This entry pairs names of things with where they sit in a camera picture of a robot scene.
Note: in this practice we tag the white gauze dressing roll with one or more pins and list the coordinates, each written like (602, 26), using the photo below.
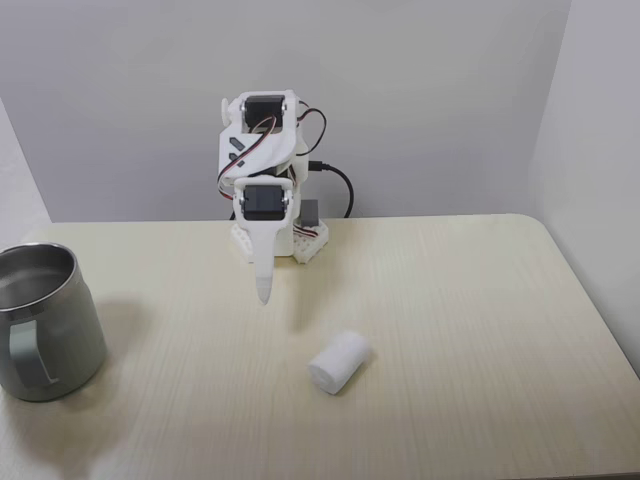
(340, 361)

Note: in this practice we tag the grey clamp block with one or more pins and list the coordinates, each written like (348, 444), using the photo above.
(310, 213)

